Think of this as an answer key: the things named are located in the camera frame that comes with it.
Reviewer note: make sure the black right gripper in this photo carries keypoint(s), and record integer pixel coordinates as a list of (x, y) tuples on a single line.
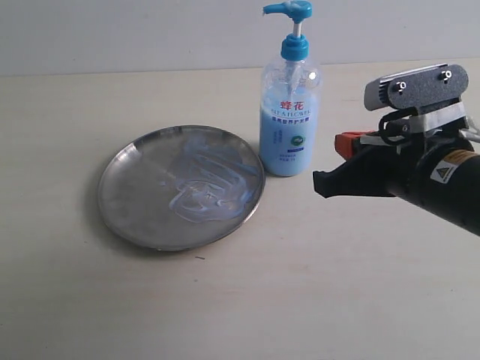
[(446, 169)]

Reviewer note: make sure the blue lotion pump bottle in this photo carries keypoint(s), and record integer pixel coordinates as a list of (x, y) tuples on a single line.
[(290, 98)]

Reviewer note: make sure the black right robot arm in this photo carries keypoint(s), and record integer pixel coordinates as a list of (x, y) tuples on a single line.
[(463, 213)]

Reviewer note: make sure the smeared light blue paste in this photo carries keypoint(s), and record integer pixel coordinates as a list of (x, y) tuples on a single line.
[(212, 182)]

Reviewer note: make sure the round stainless steel plate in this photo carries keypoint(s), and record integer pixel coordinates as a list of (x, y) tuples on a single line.
[(136, 186)]

